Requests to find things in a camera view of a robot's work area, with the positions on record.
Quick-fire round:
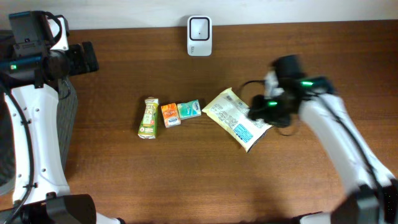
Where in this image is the cream snack bag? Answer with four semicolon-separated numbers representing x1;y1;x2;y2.
202;88;272;152

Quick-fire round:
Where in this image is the teal tissue pack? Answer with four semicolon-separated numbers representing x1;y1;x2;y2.
177;100;201;119

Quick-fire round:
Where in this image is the green drink carton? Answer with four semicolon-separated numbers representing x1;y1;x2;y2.
138;97;159;139

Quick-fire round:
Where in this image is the orange tissue pack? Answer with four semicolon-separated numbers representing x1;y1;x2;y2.
161;103;181;128

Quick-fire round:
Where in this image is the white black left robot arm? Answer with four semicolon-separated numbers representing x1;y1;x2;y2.
1;42;123;223

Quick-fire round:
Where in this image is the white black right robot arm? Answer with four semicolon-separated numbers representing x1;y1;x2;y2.
248;77;397;223

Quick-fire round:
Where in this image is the white barcode scanner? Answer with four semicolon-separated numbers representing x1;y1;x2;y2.
187;16;213;57

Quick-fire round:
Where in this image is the grey plastic lattice basket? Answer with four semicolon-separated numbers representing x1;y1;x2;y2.
0;29;79;196

